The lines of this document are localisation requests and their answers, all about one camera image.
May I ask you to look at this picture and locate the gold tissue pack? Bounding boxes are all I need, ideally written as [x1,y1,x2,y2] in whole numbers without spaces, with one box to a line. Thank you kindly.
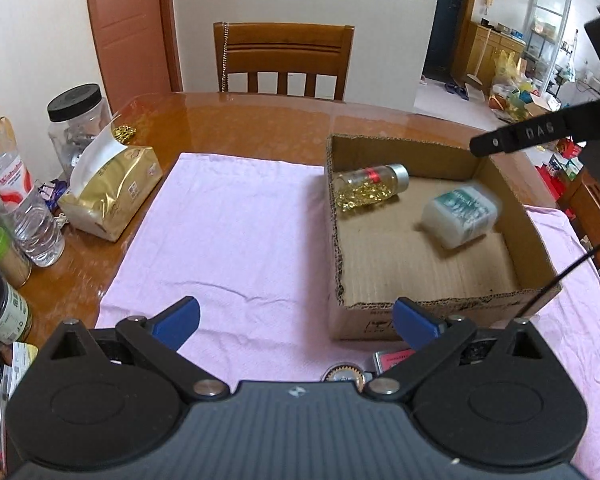
[58,125,162,242]

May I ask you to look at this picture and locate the green-lid small container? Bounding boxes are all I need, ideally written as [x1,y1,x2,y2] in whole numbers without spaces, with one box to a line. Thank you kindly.
[0,227,32,288]

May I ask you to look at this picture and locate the black-lid dark jar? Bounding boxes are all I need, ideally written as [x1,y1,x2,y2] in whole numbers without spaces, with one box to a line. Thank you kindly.
[0,274,32,346]

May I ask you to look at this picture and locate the brown cardboard box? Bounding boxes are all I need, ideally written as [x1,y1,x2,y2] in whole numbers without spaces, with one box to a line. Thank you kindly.
[325,134,556,340]

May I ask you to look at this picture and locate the pink table cloth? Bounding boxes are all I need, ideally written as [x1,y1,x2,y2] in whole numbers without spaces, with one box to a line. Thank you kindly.
[97,154,600,479]

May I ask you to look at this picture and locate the wooden chair at right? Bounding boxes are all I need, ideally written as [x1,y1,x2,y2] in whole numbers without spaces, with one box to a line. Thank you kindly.
[557,169,600,267]

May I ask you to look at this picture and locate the pink card box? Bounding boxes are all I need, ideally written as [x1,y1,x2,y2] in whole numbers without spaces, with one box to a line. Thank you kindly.
[373,348,415,375]

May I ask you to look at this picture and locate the wooden chair behind table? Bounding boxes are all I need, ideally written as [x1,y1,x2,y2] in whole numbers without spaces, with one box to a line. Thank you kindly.
[213,22,355,102]

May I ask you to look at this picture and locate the yellow capsule pill bottle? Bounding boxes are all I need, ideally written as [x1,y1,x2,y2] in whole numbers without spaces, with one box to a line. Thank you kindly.
[334,164,410,214]

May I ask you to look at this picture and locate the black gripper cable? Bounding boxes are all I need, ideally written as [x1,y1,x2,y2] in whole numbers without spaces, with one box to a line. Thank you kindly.
[523,236,600,321]

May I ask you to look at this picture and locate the brown wooden door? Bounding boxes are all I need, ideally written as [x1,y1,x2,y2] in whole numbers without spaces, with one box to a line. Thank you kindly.
[86,0,183,112]

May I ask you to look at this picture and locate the black-lid clear jar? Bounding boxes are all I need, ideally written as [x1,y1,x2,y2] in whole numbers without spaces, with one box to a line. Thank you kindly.
[46,82,111,181]

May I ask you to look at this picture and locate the wooden cabinet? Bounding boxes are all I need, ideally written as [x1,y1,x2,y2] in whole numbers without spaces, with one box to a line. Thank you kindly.
[458,22,526,93]

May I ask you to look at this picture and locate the plastic water bottle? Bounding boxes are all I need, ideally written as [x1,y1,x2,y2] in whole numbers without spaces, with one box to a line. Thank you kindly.
[0,116,65,268]

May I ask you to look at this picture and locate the white green-label plastic box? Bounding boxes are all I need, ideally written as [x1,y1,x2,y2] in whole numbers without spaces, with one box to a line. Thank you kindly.
[420,182,502,249]

